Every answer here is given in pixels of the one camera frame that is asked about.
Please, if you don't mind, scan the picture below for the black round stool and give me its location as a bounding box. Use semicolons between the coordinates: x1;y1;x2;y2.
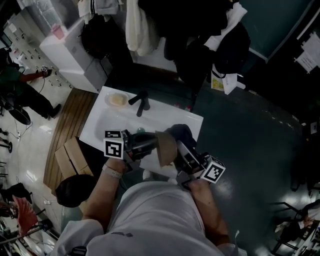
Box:
8;104;32;126
54;174;98;208

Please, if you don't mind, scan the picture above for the yellow soap bar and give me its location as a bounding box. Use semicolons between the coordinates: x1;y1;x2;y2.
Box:
109;92;126;106

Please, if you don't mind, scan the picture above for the white striped garment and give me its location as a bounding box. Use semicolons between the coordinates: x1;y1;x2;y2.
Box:
77;0;97;18

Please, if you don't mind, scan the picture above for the person's right forearm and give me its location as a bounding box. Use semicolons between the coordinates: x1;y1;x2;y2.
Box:
188;178;231;246

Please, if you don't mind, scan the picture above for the white paper notice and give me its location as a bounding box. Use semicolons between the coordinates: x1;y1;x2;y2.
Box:
301;32;320;61
294;51;317;74

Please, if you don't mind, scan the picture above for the black framed glass door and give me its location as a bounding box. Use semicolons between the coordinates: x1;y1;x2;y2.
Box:
238;0;320;83

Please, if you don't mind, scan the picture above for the white cabinet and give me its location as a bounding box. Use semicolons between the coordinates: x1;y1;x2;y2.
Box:
39;19;113;94

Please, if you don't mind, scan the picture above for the clear soap dish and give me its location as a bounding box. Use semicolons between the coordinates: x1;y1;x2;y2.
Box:
104;91;130;108

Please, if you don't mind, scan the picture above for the white thin garment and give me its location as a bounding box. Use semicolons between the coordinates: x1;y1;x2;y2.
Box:
203;2;248;52

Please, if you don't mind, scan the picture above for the person's white shirt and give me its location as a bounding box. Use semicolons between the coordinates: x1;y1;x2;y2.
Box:
53;181;248;256

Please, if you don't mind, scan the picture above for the translucent white panel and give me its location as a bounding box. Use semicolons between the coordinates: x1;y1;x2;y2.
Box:
16;0;85;30

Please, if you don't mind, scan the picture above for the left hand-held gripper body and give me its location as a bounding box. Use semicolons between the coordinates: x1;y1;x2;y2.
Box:
103;129;141;173

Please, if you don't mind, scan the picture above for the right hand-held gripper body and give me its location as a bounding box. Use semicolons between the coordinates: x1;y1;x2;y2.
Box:
176;152;226;185

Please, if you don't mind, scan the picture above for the black tripod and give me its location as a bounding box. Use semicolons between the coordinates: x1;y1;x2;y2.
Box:
0;219;55;247

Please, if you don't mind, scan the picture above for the pink cup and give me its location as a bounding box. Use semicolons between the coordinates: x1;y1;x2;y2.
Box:
51;24;66;40

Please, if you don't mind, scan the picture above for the black coat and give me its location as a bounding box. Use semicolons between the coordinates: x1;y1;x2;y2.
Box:
137;0;241;38

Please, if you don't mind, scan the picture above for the grey locker cabinet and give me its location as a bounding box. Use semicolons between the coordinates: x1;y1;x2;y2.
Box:
3;12;73;90

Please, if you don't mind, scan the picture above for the white wristband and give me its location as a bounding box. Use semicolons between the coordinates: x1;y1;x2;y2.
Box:
101;163;124;180

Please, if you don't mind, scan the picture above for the black metal chair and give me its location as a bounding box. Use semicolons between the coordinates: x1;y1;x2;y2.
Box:
271;201;320;256

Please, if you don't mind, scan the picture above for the navy backpack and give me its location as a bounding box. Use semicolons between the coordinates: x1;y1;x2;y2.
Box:
217;22;252;76

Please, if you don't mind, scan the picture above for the red pleated fabric item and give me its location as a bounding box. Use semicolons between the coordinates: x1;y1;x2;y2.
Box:
11;194;40;237

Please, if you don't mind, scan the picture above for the grey hooded sweater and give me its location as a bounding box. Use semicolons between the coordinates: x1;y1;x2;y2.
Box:
93;0;123;16

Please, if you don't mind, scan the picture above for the wooden slat platform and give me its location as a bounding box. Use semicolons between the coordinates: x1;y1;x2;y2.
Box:
42;87;100;196

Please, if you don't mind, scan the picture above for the black stand base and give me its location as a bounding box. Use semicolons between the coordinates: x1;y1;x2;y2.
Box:
0;139;13;154

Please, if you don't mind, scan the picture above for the white paper bag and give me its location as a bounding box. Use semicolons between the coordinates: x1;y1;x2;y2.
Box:
210;63;247;95

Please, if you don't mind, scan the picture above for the black office chair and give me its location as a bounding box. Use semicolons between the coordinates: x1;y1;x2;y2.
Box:
289;139;320;192

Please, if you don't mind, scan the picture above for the white coat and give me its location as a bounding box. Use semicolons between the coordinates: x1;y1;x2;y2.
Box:
124;0;161;57

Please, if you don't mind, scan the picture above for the dark grey hanging garment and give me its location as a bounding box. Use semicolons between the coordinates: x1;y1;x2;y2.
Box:
163;34;216;88

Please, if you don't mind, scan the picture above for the black faucet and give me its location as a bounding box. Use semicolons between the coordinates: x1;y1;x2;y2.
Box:
127;90;151;118

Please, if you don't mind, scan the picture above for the brown wooden bowl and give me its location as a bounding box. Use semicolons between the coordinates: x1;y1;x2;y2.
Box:
154;130;179;168

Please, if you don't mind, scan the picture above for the white sink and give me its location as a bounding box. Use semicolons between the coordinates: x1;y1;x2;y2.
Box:
79;86;204;181

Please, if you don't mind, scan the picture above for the person's left forearm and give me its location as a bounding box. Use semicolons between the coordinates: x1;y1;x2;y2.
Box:
81;158;128;230

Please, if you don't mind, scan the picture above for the black bag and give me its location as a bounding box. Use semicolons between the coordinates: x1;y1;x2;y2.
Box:
4;182;33;205

